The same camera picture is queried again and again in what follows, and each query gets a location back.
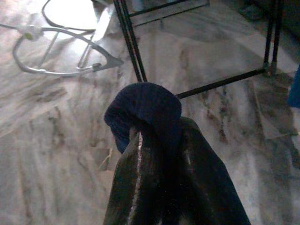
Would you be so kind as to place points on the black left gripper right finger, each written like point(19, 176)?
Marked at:
point(206, 187)

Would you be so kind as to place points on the blue shirt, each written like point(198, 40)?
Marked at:
point(294, 89)

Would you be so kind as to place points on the silver metal tube frame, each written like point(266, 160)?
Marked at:
point(112, 62)

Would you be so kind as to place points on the navy blue garment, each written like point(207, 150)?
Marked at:
point(150, 105)

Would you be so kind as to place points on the black metal clothes rack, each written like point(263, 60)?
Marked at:
point(222, 83)

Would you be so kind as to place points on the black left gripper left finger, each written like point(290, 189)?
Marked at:
point(131, 187)

